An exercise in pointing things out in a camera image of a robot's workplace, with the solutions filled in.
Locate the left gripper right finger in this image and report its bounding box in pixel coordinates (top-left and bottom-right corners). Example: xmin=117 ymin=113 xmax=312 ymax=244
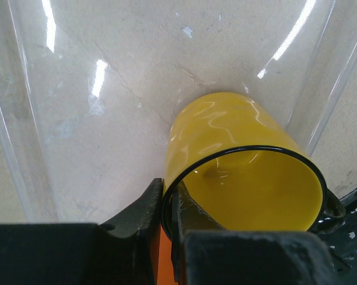
xmin=172 ymin=182 xmax=340 ymax=284

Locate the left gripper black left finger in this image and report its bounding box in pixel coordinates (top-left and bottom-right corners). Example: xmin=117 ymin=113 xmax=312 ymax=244
xmin=0 ymin=178 xmax=163 ymax=284

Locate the yellow transparent cup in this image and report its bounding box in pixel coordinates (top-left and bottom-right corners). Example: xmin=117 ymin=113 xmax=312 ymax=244
xmin=161 ymin=92 xmax=346 ymax=237

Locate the orange transparent cup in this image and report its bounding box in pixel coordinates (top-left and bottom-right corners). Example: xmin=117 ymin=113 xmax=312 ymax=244
xmin=157 ymin=229 xmax=177 ymax=285

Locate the clear plastic tray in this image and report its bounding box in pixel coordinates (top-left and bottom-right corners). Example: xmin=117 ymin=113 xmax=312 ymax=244
xmin=0 ymin=1 xmax=357 ymax=223

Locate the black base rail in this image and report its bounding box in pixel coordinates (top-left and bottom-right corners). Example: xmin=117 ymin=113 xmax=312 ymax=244
xmin=318 ymin=188 xmax=357 ymax=284

